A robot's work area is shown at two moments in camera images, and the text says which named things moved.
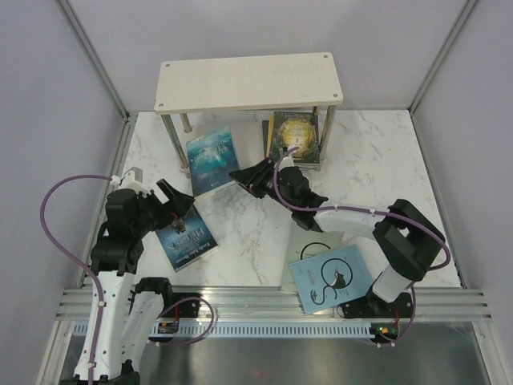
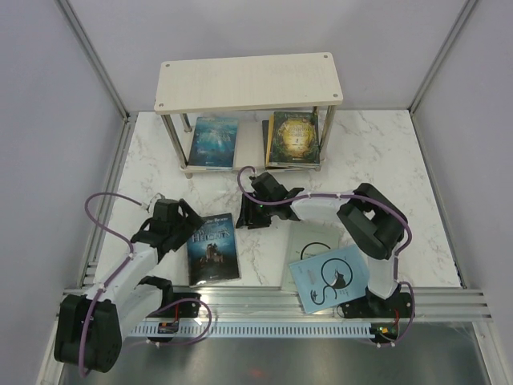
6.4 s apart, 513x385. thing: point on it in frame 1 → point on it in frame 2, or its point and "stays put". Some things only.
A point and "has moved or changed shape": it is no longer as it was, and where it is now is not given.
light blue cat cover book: (331, 279) stays put
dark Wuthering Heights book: (195, 241) has moved or changed shape
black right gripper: (253, 176) → (248, 216)
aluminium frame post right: (466, 10) stays put
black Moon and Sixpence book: (265, 135) stays put
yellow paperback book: (270, 135) stays put
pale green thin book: (300, 245) stays put
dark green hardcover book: (292, 129) stays put
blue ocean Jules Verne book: (212, 159) has moved or changed shape
